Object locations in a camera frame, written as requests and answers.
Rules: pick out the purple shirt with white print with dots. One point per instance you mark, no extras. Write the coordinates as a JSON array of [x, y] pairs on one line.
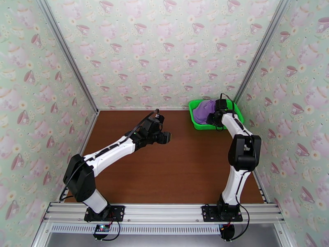
[[203, 112]]

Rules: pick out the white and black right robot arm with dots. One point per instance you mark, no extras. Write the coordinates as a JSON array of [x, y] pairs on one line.
[[241, 151]]

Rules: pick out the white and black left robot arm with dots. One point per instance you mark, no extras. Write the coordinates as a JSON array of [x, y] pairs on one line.
[[108, 156]]

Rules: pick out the green plastic laundry basket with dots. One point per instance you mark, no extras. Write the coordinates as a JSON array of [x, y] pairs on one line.
[[198, 126]]

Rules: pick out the aluminium table side rail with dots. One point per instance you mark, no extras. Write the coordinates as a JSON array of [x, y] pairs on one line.
[[88, 131], [262, 192]]

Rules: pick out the aluminium mounting rail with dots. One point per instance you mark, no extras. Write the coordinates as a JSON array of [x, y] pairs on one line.
[[164, 212]]

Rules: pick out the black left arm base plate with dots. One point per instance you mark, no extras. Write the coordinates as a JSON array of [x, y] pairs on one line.
[[117, 212]]

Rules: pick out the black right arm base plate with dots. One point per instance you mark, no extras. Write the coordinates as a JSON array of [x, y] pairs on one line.
[[209, 212]]

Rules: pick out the aluminium corner post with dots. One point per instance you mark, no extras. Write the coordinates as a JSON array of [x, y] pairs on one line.
[[262, 48], [67, 53]]

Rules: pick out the aluminium frame leg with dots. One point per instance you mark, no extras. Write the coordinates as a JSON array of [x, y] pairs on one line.
[[38, 238], [286, 238]]

